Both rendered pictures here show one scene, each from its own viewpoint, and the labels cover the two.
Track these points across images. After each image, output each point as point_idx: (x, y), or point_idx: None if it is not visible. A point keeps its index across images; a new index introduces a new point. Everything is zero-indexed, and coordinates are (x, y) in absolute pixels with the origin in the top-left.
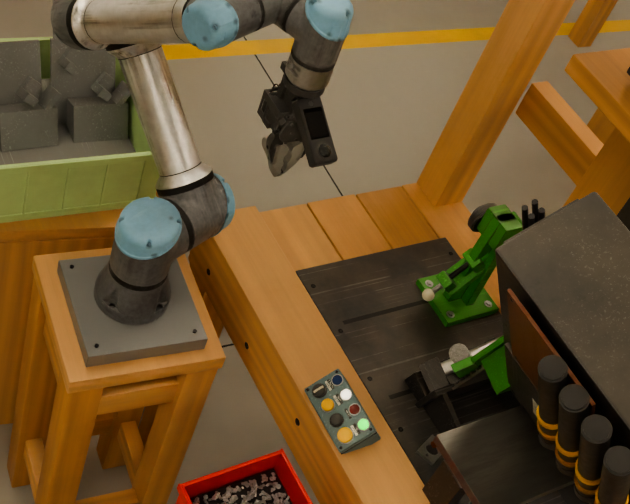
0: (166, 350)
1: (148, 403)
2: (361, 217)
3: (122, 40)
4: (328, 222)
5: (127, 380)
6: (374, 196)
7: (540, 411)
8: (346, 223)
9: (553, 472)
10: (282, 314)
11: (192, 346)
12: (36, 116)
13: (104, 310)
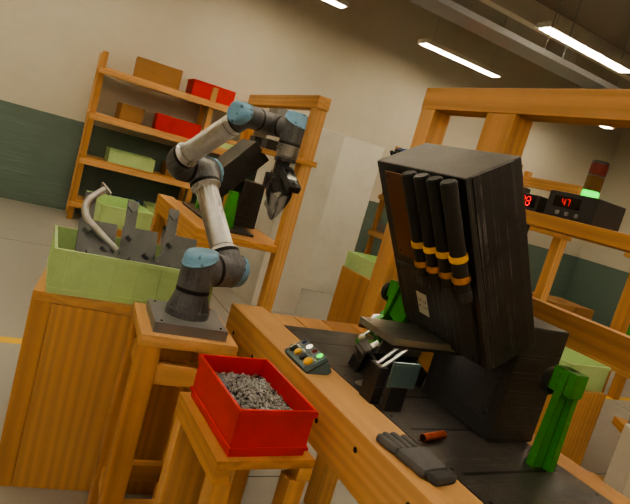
0: (202, 334)
1: (187, 384)
2: (324, 325)
3: (198, 148)
4: (305, 322)
5: (176, 345)
6: (332, 322)
7: (411, 231)
8: (315, 324)
9: (436, 340)
10: (274, 332)
11: (218, 336)
12: (149, 263)
13: (169, 311)
